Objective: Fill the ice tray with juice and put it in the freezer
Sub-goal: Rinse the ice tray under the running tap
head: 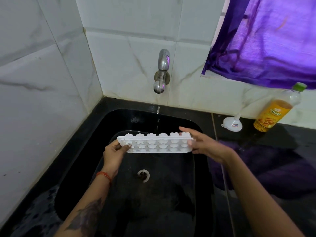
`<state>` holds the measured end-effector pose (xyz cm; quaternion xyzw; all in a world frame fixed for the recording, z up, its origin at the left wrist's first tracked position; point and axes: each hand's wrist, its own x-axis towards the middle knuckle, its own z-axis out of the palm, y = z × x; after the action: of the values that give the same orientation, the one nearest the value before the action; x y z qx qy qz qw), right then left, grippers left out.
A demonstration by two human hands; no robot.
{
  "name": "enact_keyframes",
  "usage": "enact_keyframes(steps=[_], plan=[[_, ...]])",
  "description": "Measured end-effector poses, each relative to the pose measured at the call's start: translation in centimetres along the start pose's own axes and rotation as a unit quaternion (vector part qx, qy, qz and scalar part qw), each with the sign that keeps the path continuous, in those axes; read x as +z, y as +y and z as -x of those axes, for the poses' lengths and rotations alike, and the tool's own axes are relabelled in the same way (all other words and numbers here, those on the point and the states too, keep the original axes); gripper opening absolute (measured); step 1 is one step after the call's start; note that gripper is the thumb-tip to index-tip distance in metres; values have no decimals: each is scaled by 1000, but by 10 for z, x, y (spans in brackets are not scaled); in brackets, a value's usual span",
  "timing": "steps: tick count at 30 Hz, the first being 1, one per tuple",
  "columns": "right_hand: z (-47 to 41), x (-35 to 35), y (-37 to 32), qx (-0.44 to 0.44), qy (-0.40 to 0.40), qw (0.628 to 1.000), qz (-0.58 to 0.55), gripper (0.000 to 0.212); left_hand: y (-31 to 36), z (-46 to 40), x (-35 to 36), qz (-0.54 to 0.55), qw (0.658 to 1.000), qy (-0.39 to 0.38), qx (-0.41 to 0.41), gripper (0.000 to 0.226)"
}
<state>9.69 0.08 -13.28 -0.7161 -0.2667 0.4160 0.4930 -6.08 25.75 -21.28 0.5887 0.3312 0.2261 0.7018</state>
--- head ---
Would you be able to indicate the chrome wall tap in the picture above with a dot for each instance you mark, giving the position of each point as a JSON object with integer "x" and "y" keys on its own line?
{"x": 163, "y": 59}

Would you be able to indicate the purple curtain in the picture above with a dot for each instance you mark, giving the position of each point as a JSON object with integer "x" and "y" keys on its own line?
{"x": 266, "y": 41}

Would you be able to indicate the metal sink drain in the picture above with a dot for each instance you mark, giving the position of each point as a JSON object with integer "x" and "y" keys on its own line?
{"x": 143, "y": 175}

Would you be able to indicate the green bottle cap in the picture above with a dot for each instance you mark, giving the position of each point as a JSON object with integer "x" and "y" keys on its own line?
{"x": 299, "y": 86}

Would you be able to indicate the white plastic funnel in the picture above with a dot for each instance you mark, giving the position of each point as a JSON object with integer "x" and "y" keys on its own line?
{"x": 232, "y": 124}

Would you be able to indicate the person's left hand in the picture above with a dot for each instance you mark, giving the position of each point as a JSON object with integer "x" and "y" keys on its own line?
{"x": 112, "y": 157}

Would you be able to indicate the person's right forearm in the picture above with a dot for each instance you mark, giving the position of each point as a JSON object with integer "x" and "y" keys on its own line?
{"x": 254, "y": 194}

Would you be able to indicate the orange juice bottle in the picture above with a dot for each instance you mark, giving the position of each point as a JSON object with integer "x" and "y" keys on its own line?
{"x": 271, "y": 114}

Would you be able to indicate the person's right hand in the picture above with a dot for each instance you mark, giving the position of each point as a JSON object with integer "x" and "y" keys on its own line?
{"x": 209, "y": 149}

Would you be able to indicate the person's left forearm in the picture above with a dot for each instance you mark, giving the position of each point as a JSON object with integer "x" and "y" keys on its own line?
{"x": 84, "y": 209}

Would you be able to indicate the black sink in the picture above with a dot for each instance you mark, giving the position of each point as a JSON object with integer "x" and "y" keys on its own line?
{"x": 160, "y": 207}

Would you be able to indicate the white ice tray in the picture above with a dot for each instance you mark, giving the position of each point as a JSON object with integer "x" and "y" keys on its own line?
{"x": 158, "y": 146}

